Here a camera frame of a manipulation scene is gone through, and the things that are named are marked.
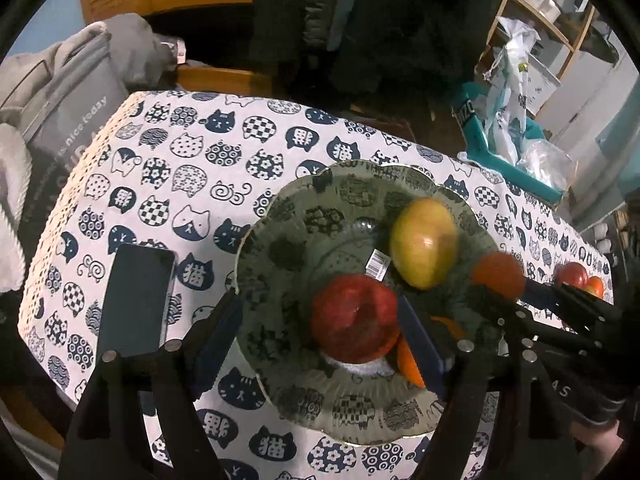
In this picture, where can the white door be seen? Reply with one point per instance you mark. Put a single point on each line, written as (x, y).
(605, 110)

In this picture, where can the printed plastic bag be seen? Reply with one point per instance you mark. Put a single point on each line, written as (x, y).
(512, 90)

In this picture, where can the black smartphone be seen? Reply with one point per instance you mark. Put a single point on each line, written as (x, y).
(137, 302)

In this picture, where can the light grey fleece robe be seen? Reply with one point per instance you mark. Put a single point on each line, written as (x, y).
(12, 200)

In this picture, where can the wooden drawer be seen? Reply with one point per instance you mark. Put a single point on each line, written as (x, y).
(225, 80)

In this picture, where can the small red apple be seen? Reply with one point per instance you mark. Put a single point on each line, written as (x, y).
(571, 275)

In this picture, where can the white patterned crate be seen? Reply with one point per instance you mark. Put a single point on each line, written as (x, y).
(544, 80)

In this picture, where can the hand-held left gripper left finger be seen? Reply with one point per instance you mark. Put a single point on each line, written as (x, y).
(220, 340)

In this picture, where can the wooden shelf unit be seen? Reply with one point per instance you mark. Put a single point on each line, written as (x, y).
(510, 0)

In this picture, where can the cat print tablecloth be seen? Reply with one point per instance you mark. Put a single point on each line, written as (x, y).
(165, 175)

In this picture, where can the black hooded coat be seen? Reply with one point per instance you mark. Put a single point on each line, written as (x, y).
(410, 35)

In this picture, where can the rows of shoes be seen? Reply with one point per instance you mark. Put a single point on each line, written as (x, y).
(604, 242)

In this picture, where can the yellow-green mango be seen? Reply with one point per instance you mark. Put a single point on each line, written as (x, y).
(424, 242)

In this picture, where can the green glass plate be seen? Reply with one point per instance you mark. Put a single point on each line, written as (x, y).
(310, 240)

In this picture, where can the grey jacket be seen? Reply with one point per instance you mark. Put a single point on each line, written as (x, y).
(325, 5)

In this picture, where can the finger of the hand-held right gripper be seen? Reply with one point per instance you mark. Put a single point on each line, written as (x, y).
(550, 296)
(520, 327)

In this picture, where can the dark coat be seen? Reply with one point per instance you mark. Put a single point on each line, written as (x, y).
(280, 10)

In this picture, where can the grey storage bag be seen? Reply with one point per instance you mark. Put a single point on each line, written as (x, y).
(75, 110)

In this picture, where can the orange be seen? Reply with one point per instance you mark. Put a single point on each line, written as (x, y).
(409, 362)
(595, 287)
(497, 272)

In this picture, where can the grey clothes pile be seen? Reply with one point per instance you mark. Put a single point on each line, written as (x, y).
(135, 45)

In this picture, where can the teal plastic crate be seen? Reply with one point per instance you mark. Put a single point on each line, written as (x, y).
(480, 130)

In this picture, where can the person's right hand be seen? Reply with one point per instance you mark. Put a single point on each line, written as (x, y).
(600, 441)

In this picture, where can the large red apple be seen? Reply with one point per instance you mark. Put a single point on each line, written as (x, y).
(352, 317)

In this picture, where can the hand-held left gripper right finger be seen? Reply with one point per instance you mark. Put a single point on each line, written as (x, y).
(420, 347)

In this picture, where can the clear plastic bag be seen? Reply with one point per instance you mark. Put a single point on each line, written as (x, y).
(547, 162)

